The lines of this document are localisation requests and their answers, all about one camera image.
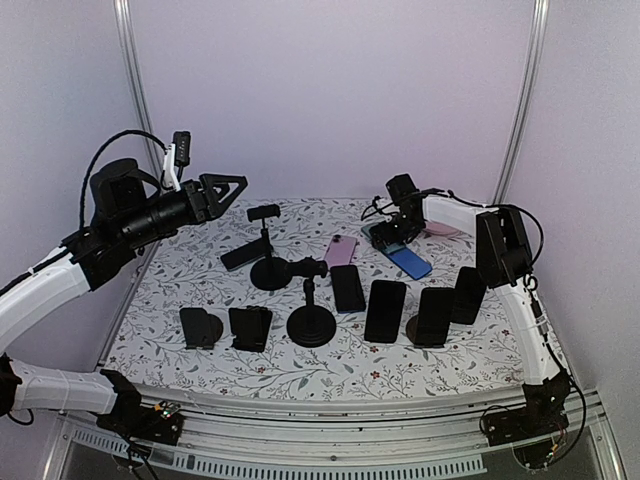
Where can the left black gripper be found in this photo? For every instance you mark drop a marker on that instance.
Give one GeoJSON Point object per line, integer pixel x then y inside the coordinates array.
{"type": "Point", "coordinates": [212, 208]}

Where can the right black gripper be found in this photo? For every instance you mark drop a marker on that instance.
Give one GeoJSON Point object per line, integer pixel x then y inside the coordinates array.
{"type": "Point", "coordinates": [388, 237]}

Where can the teal green phone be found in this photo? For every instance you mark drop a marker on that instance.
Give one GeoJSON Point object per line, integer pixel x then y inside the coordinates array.
{"type": "Point", "coordinates": [372, 232]}

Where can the blue phone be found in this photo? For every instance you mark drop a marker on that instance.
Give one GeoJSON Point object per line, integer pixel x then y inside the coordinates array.
{"type": "Point", "coordinates": [410, 263]}

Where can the black phone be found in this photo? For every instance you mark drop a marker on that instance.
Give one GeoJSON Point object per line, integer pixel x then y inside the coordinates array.
{"type": "Point", "coordinates": [244, 255]}
{"type": "Point", "coordinates": [384, 312]}
{"type": "Point", "coordinates": [434, 316]}
{"type": "Point", "coordinates": [469, 292]}
{"type": "Point", "coordinates": [347, 288]}

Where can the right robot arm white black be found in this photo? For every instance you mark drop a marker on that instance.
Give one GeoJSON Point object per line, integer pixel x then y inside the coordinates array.
{"type": "Point", "coordinates": [504, 262]}

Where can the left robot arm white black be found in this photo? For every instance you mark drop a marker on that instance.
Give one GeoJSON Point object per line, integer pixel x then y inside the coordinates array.
{"type": "Point", "coordinates": [130, 212]}

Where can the pink phone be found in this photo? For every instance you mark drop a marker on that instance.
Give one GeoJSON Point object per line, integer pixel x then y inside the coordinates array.
{"type": "Point", "coordinates": [340, 250]}

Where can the dark grey folding stand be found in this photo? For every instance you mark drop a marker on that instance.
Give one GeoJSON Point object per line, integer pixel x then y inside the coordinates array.
{"type": "Point", "coordinates": [411, 329]}

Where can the black round-base clamp stand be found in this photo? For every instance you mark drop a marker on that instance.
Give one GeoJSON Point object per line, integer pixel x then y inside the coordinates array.
{"type": "Point", "coordinates": [310, 325]}

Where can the black folding stand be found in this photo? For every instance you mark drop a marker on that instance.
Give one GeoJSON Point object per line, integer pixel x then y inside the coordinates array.
{"type": "Point", "coordinates": [201, 329]}
{"type": "Point", "coordinates": [250, 328]}

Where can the black folding stand far left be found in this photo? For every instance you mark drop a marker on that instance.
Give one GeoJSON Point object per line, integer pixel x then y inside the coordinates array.
{"type": "Point", "coordinates": [201, 329]}

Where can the pink plate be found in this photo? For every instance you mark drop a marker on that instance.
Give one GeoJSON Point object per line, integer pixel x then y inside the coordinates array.
{"type": "Point", "coordinates": [442, 231]}

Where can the floral table mat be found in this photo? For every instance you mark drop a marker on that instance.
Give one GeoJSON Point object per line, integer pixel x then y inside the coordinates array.
{"type": "Point", "coordinates": [149, 347]}

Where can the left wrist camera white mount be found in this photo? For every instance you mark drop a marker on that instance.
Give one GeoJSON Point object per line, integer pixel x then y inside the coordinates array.
{"type": "Point", "coordinates": [176, 159]}

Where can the left aluminium corner post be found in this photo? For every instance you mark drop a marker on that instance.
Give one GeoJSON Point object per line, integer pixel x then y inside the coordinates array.
{"type": "Point", "coordinates": [126, 37]}

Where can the aluminium corner post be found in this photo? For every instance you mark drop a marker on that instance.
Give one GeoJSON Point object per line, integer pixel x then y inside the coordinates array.
{"type": "Point", "coordinates": [126, 37]}
{"type": "Point", "coordinates": [532, 63]}

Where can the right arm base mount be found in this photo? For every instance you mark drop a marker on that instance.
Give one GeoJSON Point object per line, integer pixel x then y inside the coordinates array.
{"type": "Point", "coordinates": [543, 413]}

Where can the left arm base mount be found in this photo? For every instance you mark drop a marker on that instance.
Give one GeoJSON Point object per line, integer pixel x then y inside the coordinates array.
{"type": "Point", "coordinates": [161, 423]}

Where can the front aluminium rail frame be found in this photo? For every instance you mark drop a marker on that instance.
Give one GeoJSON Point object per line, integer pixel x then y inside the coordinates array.
{"type": "Point", "coordinates": [437, 438]}

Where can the right aluminium corner post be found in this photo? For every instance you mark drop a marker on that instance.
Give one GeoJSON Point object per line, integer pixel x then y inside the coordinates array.
{"type": "Point", "coordinates": [532, 63]}

